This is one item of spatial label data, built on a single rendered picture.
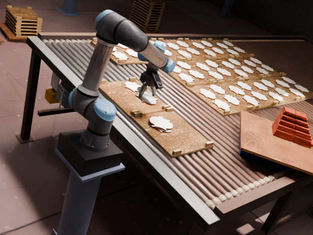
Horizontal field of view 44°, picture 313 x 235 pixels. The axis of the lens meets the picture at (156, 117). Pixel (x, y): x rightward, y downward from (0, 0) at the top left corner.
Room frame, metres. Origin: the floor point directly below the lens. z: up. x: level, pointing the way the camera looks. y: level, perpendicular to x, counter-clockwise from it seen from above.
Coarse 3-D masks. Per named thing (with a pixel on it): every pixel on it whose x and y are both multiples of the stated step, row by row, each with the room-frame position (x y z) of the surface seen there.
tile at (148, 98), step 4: (144, 92) 2.20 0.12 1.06; (136, 96) 2.13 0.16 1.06; (144, 96) 2.15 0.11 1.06; (148, 96) 2.17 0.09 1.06; (152, 96) 2.19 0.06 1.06; (144, 100) 2.10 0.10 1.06; (148, 100) 2.12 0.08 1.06; (152, 100) 2.14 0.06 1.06; (156, 100) 2.17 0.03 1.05; (152, 104) 2.10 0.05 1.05
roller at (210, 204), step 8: (120, 112) 2.12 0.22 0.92; (128, 120) 2.05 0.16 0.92; (136, 128) 2.00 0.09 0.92; (144, 136) 1.94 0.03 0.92; (152, 144) 1.89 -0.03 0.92; (160, 152) 1.83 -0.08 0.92; (168, 160) 1.78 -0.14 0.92; (176, 168) 1.73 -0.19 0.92; (184, 176) 1.69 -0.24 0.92; (192, 184) 1.64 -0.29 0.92; (200, 192) 1.60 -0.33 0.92; (208, 200) 1.55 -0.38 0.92
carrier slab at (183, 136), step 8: (160, 112) 2.25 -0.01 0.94; (168, 112) 2.28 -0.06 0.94; (136, 120) 2.06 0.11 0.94; (144, 120) 2.09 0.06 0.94; (176, 120) 2.21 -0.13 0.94; (184, 120) 2.25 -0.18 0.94; (144, 128) 2.00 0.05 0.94; (152, 128) 2.03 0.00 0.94; (176, 128) 2.12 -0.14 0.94; (184, 128) 2.15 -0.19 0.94; (192, 128) 2.18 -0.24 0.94; (152, 136) 1.94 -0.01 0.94; (160, 136) 1.97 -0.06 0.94; (168, 136) 2.00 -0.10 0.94; (176, 136) 2.02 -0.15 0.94; (184, 136) 2.06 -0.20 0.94; (192, 136) 2.09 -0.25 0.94; (200, 136) 2.12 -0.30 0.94; (160, 144) 1.89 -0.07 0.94; (168, 144) 1.91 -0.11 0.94; (176, 144) 1.94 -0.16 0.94; (184, 144) 1.97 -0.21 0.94; (192, 144) 2.00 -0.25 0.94; (200, 144) 2.03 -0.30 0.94; (168, 152) 1.83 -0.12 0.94; (184, 152) 1.88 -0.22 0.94; (192, 152) 1.93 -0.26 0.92
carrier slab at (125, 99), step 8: (128, 80) 2.56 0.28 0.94; (104, 88) 2.33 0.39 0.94; (112, 88) 2.36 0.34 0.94; (120, 88) 2.40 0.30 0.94; (112, 96) 2.25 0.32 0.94; (120, 96) 2.29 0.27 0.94; (128, 96) 2.33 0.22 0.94; (120, 104) 2.18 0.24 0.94; (128, 104) 2.21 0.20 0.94; (136, 104) 2.25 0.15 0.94; (144, 104) 2.28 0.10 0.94; (160, 104) 2.36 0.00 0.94; (128, 112) 2.12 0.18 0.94; (144, 112) 2.18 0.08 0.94; (152, 112) 2.22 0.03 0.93
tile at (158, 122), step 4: (152, 120) 2.07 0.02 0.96; (156, 120) 2.09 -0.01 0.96; (160, 120) 2.10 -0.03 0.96; (164, 120) 2.12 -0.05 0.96; (156, 124) 2.04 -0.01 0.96; (160, 124) 2.05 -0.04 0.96; (164, 124) 2.07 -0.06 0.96; (168, 124) 2.09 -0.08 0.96; (160, 128) 2.02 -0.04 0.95; (164, 128) 2.03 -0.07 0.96; (168, 128) 2.04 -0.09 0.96
